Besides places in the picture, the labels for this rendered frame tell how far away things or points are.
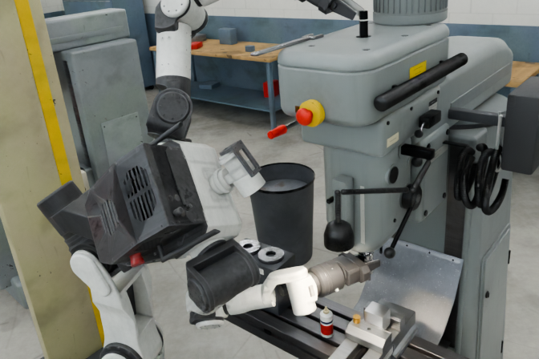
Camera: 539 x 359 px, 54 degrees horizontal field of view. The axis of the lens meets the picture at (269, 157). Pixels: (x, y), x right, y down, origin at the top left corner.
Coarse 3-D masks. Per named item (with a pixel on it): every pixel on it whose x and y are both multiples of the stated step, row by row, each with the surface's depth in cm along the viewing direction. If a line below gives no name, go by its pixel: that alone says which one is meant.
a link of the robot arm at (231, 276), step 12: (216, 264) 120; (228, 264) 120; (240, 264) 120; (204, 276) 116; (216, 276) 117; (228, 276) 118; (240, 276) 119; (252, 276) 121; (216, 288) 116; (228, 288) 117; (240, 288) 120; (216, 300) 116; (228, 300) 124
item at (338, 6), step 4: (336, 0) 125; (340, 0) 125; (332, 4) 125; (336, 4) 125; (340, 4) 125; (344, 4) 124; (332, 8) 125; (336, 8) 125; (340, 8) 125; (344, 8) 125; (348, 8) 124; (336, 12) 126; (340, 12) 125; (344, 12) 125; (348, 12) 125; (352, 12) 124; (356, 12) 124; (344, 16) 125; (348, 16) 125; (352, 16) 124
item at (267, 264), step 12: (252, 240) 188; (252, 252) 182; (264, 252) 181; (276, 252) 180; (288, 252) 182; (264, 264) 176; (276, 264) 176; (288, 264) 179; (264, 276) 177; (276, 288) 175; (276, 300) 177; (288, 300) 183; (276, 312) 180
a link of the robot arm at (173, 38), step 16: (160, 0) 135; (176, 0) 132; (160, 16) 134; (176, 16) 132; (208, 16) 143; (160, 32) 135; (176, 32) 134; (160, 48) 134; (176, 48) 133; (160, 64) 133; (176, 64) 133
